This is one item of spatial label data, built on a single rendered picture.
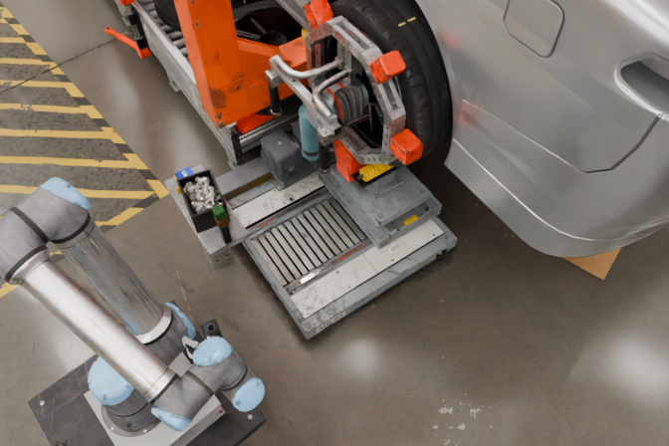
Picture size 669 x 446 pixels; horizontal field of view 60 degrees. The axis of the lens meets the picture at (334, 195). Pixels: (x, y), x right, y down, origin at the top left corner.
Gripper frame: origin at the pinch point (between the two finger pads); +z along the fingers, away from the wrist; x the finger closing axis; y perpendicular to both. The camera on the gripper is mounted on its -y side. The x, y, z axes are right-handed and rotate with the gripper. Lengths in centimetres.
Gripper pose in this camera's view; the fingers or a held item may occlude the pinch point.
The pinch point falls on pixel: (195, 332)
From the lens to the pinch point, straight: 187.1
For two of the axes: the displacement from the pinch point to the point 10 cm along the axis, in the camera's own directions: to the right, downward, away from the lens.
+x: 8.1, -2.5, 5.2
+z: -5.7, -2.3, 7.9
